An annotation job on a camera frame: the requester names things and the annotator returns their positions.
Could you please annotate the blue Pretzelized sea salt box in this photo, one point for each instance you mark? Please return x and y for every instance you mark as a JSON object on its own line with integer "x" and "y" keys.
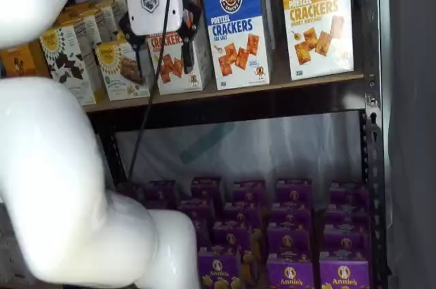
{"x": 238, "y": 47}
{"x": 268, "y": 2}

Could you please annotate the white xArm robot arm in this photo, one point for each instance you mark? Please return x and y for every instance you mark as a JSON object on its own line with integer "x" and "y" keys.
{"x": 51, "y": 166}

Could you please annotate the Simple Mills Sweet Thins box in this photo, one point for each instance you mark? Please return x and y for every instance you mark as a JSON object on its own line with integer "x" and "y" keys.
{"x": 117, "y": 6}
{"x": 105, "y": 19}
{"x": 89, "y": 35}
{"x": 64, "y": 64}

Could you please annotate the orange Pretzelized cheddar box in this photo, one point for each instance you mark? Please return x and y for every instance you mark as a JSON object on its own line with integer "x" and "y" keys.
{"x": 170, "y": 71}

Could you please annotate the Simple Mills almond bars box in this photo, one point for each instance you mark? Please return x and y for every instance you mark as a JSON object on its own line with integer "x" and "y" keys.
{"x": 116, "y": 71}

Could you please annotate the wooden shelf board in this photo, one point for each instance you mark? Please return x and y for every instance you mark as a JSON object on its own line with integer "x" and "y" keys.
{"x": 282, "y": 85}

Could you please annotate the orange snack box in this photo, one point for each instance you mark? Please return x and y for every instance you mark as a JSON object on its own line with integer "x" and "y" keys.
{"x": 20, "y": 62}

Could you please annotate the yellow Pretzelized honey mustard box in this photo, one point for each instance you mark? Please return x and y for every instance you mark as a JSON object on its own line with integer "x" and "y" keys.
{"x": 316, "y": 30}

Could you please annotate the black metal shelf rack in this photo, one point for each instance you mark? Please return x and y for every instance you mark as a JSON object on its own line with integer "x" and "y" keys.
{"x": 373, "y": 166}

